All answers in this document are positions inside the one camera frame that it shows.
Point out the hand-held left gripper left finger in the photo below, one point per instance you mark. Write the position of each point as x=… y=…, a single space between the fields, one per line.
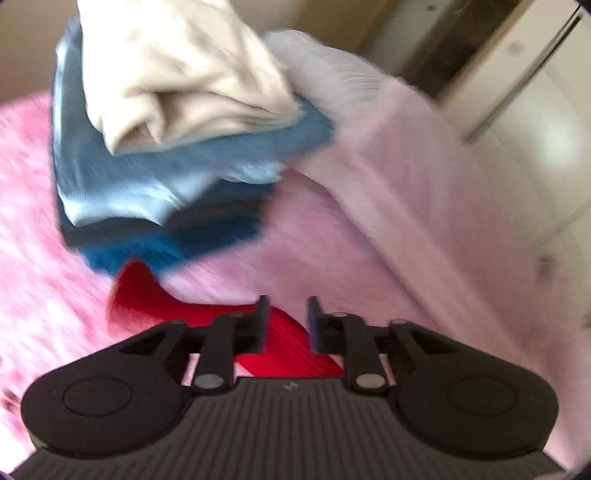
x=263 y=325

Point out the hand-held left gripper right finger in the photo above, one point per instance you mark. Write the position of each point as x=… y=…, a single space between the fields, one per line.
x=314 y=325

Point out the red knitted sweater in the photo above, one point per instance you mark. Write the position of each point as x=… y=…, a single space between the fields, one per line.
x=138 y=295

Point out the dark navy folded cloth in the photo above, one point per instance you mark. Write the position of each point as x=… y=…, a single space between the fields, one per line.
x=221 y=203

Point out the teal blue folded cloth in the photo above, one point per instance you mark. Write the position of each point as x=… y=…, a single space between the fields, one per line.
x=152 y=251

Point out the pale pink pillow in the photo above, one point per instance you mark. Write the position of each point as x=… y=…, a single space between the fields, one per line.
x=406 y=175

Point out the light blue folded cloth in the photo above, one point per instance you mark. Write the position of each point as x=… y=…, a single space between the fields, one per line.
x=134 y=180

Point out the pink floral blanket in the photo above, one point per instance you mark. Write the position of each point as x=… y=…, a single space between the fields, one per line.
x=41 y=194

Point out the cream folded cloth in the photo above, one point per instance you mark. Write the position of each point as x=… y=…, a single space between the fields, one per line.
x=184 y=78

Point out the white wardrobe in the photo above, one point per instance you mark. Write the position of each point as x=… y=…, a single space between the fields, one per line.
x=531 y=92

